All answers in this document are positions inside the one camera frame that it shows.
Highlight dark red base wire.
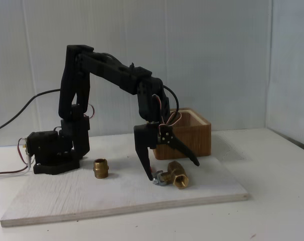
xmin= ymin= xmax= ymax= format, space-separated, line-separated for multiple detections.
xmin=0 ymin=138 xmax=32 ymax=176

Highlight wooden slatted box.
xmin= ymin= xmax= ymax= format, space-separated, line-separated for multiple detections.
xmin=151 ymin=107 xmax=212 ymax=161

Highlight white painted plywood board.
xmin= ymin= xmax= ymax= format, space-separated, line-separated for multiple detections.
xmin=0 ymin=153 xmax=250 ymax=228

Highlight brass threaded pipe nipple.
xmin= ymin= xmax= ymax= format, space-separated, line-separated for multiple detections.
xmin=93 ymin=158 xmax=110 ymax=179

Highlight red white gripper servo wires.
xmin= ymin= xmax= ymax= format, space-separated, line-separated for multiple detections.
xmin=151 ymin=94 xmax=183 ymax=130

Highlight red shoulder servo wire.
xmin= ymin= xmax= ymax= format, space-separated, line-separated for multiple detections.
xmin=84 ymin=103 xmax=95 ymax=118

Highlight brass ball valve red handle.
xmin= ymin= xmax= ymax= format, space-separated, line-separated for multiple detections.
xmin=149 ymin=161 xmax=191 ymax=190

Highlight white base cable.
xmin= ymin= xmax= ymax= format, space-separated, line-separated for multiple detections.
xmin=0 ymin=150 xmax=34 ymax=180

